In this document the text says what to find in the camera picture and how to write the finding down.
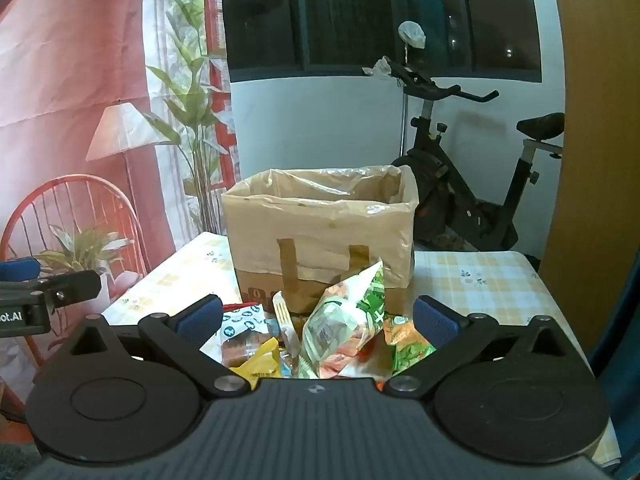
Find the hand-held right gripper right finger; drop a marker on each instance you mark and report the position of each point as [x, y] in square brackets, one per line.
[435, 322]

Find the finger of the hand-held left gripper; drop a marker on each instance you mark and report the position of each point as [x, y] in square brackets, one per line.
[75, 287]
[20, 269]

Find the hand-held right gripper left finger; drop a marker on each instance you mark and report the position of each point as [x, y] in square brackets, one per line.
[200, 317]

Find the clear cracker packet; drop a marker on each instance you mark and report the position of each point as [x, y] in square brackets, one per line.
[285, 317]

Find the cardboard box with plastic liner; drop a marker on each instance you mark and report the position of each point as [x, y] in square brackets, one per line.
[320, 220]

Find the green orange snack packet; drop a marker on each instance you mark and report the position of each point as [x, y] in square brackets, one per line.
[405, 345]

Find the blue white snack packet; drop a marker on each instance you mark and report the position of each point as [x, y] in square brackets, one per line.
[240, 322]

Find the brown bread packet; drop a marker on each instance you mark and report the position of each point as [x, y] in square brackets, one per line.
[242, 347]

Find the checked floral tablecloth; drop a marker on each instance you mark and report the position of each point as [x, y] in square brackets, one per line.
[475, 280]

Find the yellow orange snack packet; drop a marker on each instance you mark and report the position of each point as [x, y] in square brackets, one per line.
[260, 360]

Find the large green white snack bag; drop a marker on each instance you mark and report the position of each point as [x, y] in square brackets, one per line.
[345, 310]

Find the black exercise bike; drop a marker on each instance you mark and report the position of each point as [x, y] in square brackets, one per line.
[450, 195]

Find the printed curtain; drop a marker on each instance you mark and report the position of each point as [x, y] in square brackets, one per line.
[75, 60]

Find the wooden board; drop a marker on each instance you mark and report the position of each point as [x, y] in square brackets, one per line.
[600, 160]

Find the crumpled white plastic bag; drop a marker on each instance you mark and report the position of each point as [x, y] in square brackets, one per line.
[379, 67]

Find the white plastic bag on pole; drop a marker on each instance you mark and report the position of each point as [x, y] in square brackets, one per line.
[412, 34]

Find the dark window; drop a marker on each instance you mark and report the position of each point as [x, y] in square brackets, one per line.
[340, 20]

